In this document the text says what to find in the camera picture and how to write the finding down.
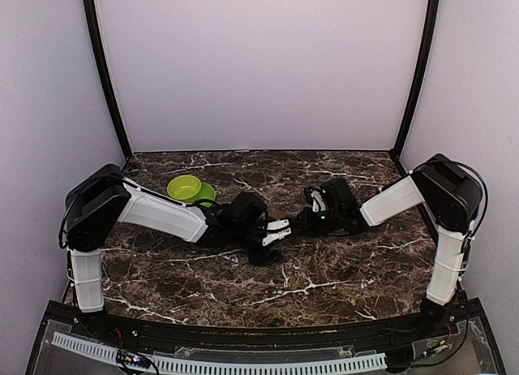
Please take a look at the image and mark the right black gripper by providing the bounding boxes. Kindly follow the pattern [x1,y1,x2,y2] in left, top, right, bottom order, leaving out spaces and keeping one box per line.
[292,206,343,238]

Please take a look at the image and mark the plaid sunglasses case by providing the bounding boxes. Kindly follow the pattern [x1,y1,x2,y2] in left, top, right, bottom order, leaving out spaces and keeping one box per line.
[268,210,290,226]

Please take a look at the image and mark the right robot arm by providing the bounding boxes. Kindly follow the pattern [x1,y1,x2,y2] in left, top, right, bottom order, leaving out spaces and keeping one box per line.
[295,154,489,306]

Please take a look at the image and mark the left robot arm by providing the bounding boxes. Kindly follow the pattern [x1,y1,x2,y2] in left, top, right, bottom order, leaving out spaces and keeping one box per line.
[58,164,291,339]

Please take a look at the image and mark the green plastic plate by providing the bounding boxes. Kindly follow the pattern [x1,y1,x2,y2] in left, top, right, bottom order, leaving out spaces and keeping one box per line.
[195,182,216,208]

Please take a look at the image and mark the green plastic bowl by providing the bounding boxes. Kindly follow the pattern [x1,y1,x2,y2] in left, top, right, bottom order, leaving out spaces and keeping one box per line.
[166,175,202,204]

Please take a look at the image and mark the small circuit board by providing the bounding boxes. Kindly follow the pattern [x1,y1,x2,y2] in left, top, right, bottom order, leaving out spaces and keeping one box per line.
[116,349,151,369]

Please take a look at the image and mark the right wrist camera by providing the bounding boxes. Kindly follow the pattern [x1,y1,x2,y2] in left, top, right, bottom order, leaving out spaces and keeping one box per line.
[303,187,328,213]

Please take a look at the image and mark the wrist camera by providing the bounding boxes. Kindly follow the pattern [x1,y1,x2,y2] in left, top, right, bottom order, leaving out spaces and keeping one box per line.
[303,187,328,213]
[262,219,292,247]

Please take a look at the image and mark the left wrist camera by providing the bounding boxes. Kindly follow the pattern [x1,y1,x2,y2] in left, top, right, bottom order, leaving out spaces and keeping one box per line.
[262,219,292,247]

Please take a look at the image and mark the black front rail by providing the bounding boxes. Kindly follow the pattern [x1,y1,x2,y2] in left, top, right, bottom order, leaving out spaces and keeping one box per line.
[60,306,463,352]

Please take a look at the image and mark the white slotted cable duct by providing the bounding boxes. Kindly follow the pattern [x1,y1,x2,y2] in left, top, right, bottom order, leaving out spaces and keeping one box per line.
[51,332,387,374]

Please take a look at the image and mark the right black frame post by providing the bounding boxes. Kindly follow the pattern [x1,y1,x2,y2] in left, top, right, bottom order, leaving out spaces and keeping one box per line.
[389,0,440,166]

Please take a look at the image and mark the black frame post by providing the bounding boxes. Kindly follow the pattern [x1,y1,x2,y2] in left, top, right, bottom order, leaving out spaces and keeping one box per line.
[389,0,440,166]
[83,0,133,161]

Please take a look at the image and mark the left black frame post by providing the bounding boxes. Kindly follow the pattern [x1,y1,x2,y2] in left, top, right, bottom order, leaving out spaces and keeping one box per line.
[83,0,133,161]

